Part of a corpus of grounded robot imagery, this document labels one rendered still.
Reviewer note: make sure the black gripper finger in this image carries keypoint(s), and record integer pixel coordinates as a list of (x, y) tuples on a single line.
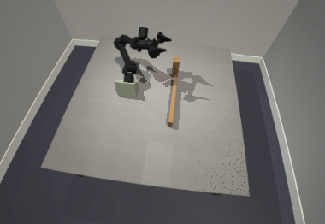
[(158, 50), (164, 38)]

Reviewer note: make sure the brown wooden post with slot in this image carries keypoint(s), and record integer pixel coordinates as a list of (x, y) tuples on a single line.
[(176, 64)]

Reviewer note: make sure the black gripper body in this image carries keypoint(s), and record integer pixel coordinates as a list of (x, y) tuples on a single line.
[(150, 44)]

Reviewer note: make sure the wooden plank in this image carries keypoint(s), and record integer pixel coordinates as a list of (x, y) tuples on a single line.
[(171, 113)]

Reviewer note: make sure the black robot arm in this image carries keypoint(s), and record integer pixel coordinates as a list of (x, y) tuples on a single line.
[(137, 44)]

